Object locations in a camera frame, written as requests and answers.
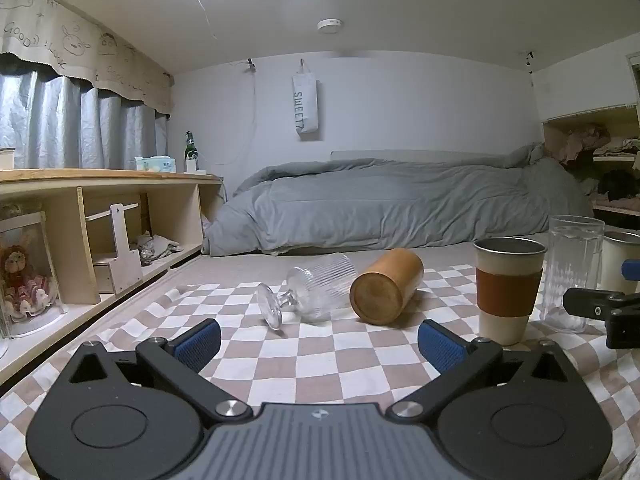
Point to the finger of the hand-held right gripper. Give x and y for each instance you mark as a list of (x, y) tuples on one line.
[(632, 270), (595, 305)]

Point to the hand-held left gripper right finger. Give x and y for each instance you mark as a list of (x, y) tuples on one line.
[(440, 347)]

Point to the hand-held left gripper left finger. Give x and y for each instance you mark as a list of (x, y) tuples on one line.
[(200, 346)]

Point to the wooden cup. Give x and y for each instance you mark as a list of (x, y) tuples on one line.
[(385, 285)]

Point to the cream steel-rimmed cup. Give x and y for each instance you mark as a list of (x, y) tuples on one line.
[(617, 260)]

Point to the cream cup brown sleeve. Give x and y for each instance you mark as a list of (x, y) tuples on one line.
[(507, 290)]

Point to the tall clear glass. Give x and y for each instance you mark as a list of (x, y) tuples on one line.
[(572, 270)]

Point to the dark clothing pile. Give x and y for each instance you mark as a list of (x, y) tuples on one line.
[(617, 187)]

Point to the crumpled grey cloth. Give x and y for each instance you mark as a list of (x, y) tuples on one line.
[(160, 246)]

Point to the wooden stand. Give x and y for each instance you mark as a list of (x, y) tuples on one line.
[(122, 265)]

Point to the brown checkered cloth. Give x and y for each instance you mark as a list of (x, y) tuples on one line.
[(325, 360)]

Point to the ribbed glass goblet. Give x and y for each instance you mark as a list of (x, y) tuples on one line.
[(315, 285)]

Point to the pink clothing pile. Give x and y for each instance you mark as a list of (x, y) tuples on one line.
[(582, 142)]

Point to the grey duvet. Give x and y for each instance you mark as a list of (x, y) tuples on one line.
[(390, 200)]

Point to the white wardrobe shelf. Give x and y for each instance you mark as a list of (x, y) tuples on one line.
[(575, 95)]

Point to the tissue pack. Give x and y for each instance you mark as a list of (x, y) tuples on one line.
[(156, 164)]

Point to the doll in clear case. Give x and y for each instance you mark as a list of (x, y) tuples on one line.
[(22, 275)]

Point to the green glass bottle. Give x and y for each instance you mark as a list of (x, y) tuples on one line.
[(191, 152)]

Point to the wooden shelf unit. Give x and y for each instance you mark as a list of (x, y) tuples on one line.
[(65, 185)]

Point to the grey curtain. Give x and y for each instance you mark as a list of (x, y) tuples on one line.
[(60, 125)]

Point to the white hanging bag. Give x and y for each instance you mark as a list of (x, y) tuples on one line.
[(305, 102)]

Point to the white container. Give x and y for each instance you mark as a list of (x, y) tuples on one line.
[(7, 158)]

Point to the beige printed valance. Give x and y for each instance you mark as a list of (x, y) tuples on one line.
[(75, 45)]

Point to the white smoke detector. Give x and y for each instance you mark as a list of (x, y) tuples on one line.
[(329, 25)]

